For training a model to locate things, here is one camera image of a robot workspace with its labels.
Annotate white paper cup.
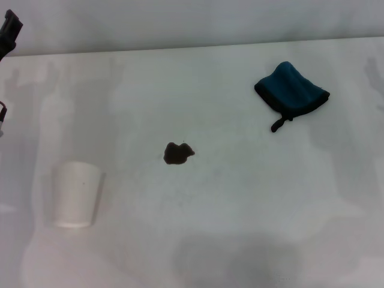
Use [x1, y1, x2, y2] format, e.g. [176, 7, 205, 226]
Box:
[51, 161, 105, 229]

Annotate blue rag with black trim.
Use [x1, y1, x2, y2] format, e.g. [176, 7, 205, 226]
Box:
[254, 61, 331, 134]

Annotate black water stain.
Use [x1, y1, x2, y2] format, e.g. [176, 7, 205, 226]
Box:
[163, 142, 196, 166]

